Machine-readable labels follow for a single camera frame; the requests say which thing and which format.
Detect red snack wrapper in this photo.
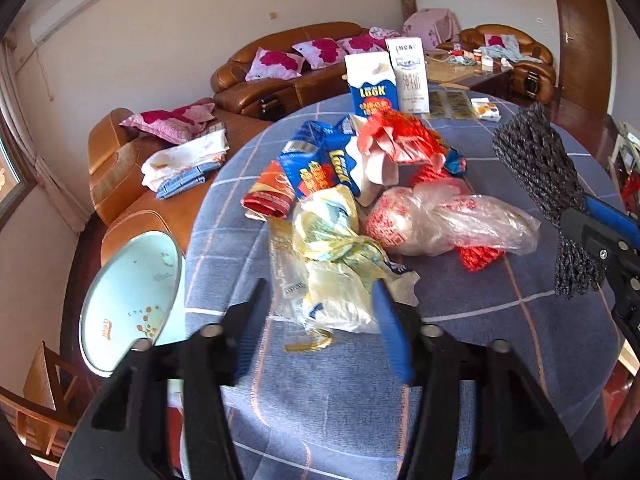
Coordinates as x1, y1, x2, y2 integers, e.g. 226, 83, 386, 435
241, 159, 295, 221

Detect crushed blue Look carton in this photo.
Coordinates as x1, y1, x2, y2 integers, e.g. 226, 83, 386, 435
278, 115, 378, 207

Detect upright blue Look carton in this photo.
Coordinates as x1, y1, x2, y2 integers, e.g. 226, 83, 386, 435
344, 51, 399, 118

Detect wooden chair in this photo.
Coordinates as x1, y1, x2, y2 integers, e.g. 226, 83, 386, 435
1, 342, 100, 468

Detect blue plaid tablecloth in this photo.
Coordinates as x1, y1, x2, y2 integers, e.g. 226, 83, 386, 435
186, 96, 623, 479

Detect folded white cloth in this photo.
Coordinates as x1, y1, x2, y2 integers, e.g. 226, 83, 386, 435
141, 129, 229, 192

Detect tall white milk carton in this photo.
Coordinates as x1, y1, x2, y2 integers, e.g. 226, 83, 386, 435
385, 37, 431, 115

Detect brown leather armchair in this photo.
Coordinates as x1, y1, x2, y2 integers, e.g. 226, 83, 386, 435
437, 24, 556, 104

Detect clear red-printed plastic bag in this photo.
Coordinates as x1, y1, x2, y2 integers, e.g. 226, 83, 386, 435
361, 182, 540, 257

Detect white air conditioner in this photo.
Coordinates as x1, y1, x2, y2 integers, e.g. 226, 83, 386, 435
29, 0, 99, 46

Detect brown wooden door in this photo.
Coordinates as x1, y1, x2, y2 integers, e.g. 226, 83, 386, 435
548, 0, 614, 122

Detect green sachet packets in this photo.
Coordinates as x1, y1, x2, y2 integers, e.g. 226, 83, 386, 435
427, 90, 476, 120

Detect pink cloth covered chair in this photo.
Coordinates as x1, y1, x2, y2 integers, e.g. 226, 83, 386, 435
402, 9, 460, 50

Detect folded blue striped cloth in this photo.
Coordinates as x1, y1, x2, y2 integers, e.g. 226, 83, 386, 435
156, 162, 222, 200

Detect yellow white plastic bag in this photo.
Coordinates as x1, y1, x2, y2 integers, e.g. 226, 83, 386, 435
268, 184, 420, 353

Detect small white orange box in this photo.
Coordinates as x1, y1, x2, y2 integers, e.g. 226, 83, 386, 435
470, 98, 501, 122

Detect beige curtain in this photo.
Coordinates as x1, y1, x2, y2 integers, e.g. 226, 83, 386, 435
1, 38, 91, 235

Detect brown leather three-seat sofa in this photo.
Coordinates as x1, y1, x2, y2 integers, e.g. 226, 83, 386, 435
210, 21, 399, 120

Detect red orange foil wrapper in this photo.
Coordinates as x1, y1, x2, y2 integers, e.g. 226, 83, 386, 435
357, 110, 466, 178

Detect wooden coffee table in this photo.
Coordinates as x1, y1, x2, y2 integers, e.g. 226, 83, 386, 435
425, 51, 512, 99

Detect window with frame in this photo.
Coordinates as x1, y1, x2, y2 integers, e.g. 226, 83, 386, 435
0, 118, 37, 228

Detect brown leather chaise sofa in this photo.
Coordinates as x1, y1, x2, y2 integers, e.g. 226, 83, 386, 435
88, 99, 270, 263

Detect red foam net sleeve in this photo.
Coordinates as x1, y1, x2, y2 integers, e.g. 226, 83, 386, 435
409, 165, 504, 273

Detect pink floral pillow on chaise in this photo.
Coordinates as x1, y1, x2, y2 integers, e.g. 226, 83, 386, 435
119, 102, 216, 145

